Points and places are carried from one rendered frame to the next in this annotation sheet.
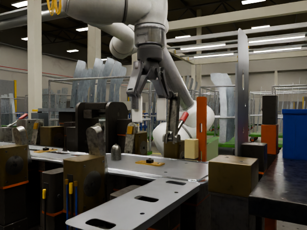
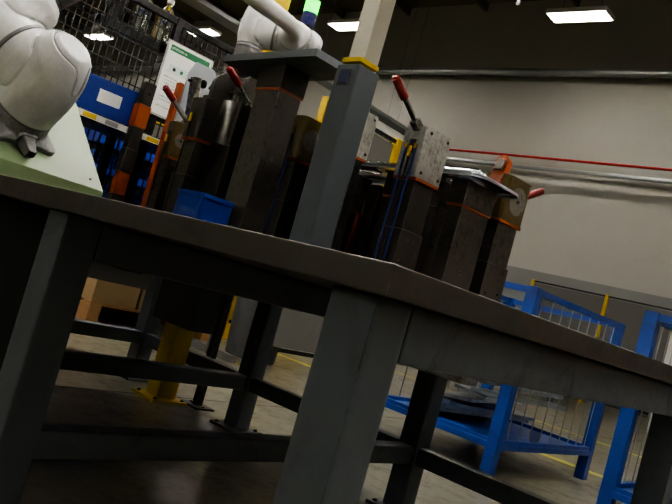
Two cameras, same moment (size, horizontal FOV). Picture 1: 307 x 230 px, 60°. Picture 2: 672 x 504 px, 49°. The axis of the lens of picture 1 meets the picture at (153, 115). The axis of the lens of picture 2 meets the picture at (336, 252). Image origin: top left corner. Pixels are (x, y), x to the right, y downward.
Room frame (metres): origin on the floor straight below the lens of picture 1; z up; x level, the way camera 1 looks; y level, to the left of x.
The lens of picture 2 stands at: (3.11, 1.16, 0.64)
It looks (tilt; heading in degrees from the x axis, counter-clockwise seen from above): 3 degrees up; 195
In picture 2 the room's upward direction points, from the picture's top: 16 degrees clockwise
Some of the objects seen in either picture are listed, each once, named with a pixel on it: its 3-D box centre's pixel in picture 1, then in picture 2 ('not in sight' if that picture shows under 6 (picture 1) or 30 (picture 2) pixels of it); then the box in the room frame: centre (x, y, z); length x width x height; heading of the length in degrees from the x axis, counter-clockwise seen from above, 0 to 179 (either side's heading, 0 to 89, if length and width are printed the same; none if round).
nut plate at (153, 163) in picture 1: (150, 161); not in sight; (0.78, 0.01, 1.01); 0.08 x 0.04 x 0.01; 59
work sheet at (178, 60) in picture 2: not in sight; (180, 86); (0.41, -0.41, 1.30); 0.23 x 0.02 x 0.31; 149
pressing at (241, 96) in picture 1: (242, 104); (192, 108); (0.63, -0.21, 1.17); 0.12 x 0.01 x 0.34; 149
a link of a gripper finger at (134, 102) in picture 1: (133, 99); not in sight; (0.70, 0.05, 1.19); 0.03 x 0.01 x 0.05; 149
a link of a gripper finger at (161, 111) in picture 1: (161, 109); not in sight; (0.83, -0.02, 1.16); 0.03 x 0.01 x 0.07; 59
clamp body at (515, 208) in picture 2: not in sight; (494, 247); (1.14, 1.02, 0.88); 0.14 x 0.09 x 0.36; 149
